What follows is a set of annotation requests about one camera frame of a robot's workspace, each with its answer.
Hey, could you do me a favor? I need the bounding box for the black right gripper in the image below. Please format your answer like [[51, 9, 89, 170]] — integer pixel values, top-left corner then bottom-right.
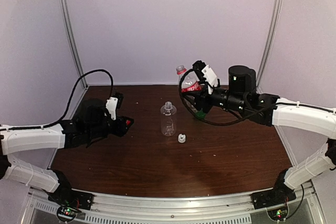
[[182, 80, 248, 113]]

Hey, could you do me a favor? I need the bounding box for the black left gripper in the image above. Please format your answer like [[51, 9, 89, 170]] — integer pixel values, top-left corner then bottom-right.
[[87, 114, 134, 140]]

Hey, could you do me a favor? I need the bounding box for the green plastic bottle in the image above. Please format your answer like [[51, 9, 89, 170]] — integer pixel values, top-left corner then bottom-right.
[[195, 110, 206, 119]]

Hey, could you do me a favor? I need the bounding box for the clear bottle red label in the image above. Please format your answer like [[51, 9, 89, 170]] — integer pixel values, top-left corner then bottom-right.
[[176, 65, 202, 113]]

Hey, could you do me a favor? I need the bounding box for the large clear plastic bottle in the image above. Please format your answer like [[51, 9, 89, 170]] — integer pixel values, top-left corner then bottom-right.
[[160, 101, 177, 136]]

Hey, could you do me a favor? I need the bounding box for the white nozzle bottle cap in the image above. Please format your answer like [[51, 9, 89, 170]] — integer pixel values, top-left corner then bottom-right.
[[177, 134, 186, 143]]

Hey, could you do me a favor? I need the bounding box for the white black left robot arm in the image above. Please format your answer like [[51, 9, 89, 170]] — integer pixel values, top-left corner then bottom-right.
[[1, 97, 134, 205]]

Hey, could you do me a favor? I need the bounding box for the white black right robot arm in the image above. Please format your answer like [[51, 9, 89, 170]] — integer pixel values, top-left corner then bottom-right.
[[193, 61, 335, 204]]

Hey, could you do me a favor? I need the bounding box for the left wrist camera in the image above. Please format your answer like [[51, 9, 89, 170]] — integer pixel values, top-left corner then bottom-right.
[[106, 92, 124, 121]]

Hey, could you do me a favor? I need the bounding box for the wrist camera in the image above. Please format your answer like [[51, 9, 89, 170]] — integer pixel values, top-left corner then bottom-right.
[[106, 92, 124, 121], [192, 60, 220, 94]]

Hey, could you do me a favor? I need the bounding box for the right black camera cable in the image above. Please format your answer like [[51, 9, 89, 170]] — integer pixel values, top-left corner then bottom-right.
[[178, 68, 250, 125]]

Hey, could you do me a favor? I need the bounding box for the black camera cable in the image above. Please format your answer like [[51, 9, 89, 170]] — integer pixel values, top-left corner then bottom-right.
[[178, 68, 250, 125], [39, 69, 114, 130]]

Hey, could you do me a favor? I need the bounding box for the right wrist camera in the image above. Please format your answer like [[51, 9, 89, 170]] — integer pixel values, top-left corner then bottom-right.
[[192, 60, 220, 94]]

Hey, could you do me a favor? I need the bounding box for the left black camera cable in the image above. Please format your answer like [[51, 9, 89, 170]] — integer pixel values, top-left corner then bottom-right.
[[39, 69, 114, 130]]

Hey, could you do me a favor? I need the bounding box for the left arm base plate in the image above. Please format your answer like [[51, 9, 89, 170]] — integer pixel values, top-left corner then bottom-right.
[[47, 188, 93, 210]]

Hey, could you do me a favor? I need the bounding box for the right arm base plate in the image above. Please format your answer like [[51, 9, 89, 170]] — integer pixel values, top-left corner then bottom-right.
[[251, 189, 296, 209]]

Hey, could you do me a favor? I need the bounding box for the aluminium front rail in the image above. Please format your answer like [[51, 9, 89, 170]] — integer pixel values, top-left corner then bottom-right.
[[26, 179, 320, 224]]

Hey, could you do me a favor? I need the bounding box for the right aluminium frame post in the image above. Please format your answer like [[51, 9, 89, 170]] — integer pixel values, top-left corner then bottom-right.
[[256, 0, 284, 88]]

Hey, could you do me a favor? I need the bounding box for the aluminium frame post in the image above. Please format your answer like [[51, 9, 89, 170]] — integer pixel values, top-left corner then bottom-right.
[[256, 0, 284, 88], [60, 0, 84, 77]]

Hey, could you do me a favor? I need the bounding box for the left aluminium frame post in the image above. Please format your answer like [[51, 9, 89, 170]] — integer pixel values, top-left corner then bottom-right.
[[60, 0, 84, 77]]

